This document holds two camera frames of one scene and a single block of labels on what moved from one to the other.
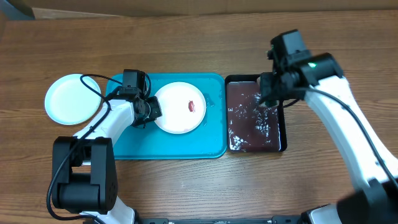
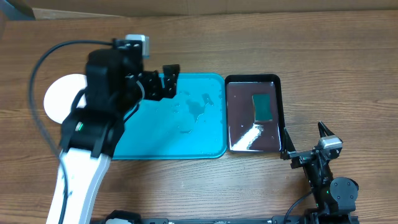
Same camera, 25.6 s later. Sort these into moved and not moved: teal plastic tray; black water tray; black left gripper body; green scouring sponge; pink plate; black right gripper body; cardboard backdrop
Moved: black right gripper body; black left gripper body; pink plate; green scouring sponge
Not moved: black water tray; cardboard backdrop; teal plastic tray
